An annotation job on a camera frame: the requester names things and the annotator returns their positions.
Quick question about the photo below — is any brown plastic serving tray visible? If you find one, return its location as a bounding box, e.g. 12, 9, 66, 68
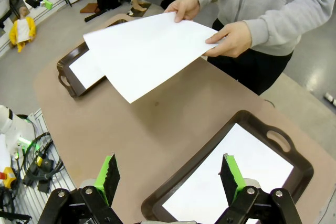
57, 18, 127, 99
141, 110, 314, 224

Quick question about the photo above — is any black cable bundle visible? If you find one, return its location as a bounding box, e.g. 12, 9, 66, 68
15, 131, 64, 192

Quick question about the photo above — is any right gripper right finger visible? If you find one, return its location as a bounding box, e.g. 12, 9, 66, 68
217, 153, 302, 224

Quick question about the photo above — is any person's right hand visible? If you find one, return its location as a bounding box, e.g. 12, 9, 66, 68
164, 0, 202, 24

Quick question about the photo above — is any doll in yellow jacket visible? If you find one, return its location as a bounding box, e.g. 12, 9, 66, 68
9, 6, 37, 53

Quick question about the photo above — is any brown cushion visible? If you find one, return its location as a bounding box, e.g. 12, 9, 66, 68
79, 3, 100, 14

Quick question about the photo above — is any person's left hand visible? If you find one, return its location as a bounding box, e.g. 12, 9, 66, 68
202, 20, 253, 58

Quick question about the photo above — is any grey sleeved left forearm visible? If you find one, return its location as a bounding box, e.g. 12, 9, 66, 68
243, 8, 301, 56

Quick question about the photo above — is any white A4 paper sheet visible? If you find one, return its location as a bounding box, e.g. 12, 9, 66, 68
162, 123, 294, 224
68, 50, 109, 90
83, 12, 219, 104

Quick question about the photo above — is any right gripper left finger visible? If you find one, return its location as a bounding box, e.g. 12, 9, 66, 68
38, 152, 121, 224

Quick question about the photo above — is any yellow emergency stop button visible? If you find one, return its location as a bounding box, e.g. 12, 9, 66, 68
0, 166, 17, 188

